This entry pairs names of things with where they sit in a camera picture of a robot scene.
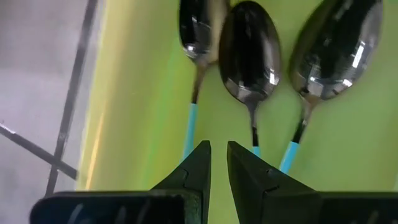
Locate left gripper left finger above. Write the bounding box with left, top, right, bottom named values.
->
left=151, top=139, right=213, bottom=224

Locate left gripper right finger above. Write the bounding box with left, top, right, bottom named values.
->
left=226, top=140, right=322, bottom=224

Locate blue-handled dark spoon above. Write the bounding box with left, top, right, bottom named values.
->
left=218, top=0, right=283, bottom=156
left=279, top=0, right=384, bottom=175
left=178, top=0, right=231, bottom=161

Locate yellow plastic bin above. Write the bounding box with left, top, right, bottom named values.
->
left=75, top=0, right=398, bottom=224

